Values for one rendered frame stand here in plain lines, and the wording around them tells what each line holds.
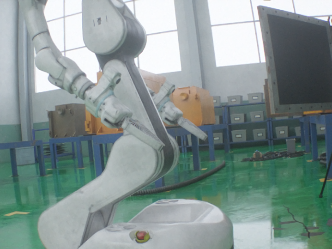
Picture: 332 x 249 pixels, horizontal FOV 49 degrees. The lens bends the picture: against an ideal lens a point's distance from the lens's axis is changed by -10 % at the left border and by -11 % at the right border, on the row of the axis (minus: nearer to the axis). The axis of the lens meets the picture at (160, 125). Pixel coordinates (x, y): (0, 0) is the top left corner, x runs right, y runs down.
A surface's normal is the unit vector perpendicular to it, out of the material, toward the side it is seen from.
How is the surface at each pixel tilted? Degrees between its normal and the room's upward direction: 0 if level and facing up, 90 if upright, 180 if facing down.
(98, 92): 67
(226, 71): 90
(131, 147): 88
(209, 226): 45
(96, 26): 91
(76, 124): 90
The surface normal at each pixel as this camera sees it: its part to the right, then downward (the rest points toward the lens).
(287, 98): 0.50, -0.05
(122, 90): -0.36, 0.02
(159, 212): -0.36, -0.27
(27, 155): 0.85, -0.08
